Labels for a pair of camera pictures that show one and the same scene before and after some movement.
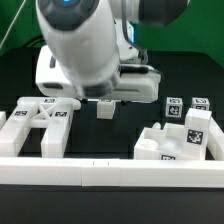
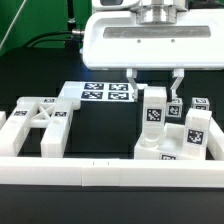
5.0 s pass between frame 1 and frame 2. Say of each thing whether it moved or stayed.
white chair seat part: stayed
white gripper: moved
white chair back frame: stayed
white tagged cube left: stayed
